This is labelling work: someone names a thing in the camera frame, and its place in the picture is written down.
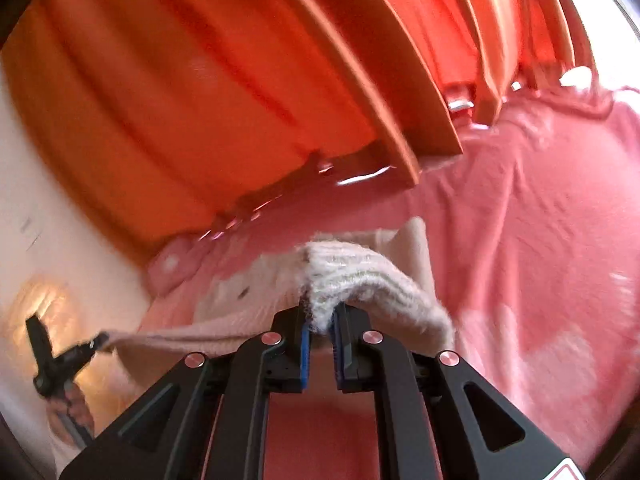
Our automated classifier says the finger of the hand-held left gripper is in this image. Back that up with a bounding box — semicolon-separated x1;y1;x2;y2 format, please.
25;315;57;391
52;332;110;378

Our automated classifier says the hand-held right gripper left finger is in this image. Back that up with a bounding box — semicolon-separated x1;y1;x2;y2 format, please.
59;305;313;480

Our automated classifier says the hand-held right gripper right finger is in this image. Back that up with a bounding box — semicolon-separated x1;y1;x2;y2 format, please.
330;302;576;480

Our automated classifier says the pink flap with snap button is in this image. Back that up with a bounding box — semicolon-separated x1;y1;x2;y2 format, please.
147;239;212;295

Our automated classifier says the pink blanket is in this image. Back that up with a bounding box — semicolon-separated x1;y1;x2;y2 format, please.
95;80;640;480

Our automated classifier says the orange striped curtain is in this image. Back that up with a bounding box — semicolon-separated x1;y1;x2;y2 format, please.
425;0;598;128

